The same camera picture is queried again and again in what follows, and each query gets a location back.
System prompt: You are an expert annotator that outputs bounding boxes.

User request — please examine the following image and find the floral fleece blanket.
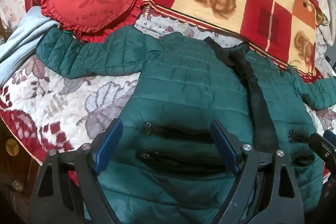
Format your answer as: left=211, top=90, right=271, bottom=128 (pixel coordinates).
left=0, top=11, right=336, bottom=188

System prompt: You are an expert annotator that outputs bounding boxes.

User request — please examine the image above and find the brown studded bed frame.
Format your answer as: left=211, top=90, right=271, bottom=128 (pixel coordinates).
left=0, top=119, right=40, bottom=214

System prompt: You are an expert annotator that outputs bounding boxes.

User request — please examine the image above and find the green puffer jacket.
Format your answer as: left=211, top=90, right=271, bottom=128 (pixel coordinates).
left=36, top=25, right=336, bottom=224

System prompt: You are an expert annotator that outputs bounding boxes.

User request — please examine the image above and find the red heart-shaped pillow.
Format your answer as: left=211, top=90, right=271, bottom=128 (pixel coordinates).
left=40, top=0, right=149, bottom=43

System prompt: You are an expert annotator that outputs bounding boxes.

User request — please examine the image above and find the light blue cloth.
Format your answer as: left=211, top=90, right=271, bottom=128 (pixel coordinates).
left=0, top=6, right=61, bottom=86

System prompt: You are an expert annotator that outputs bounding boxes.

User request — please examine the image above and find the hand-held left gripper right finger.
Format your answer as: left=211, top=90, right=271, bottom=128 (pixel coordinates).
left=210, top=119, right=305, bottom=224

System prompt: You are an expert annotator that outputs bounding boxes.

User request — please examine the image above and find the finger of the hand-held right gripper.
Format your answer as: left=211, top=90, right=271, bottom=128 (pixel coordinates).
left=308, top=131, right=336, bottom=170

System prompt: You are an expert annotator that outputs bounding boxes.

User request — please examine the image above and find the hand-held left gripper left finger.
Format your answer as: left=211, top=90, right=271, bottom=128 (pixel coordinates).
left=28, top=118, right=123, bottom=224

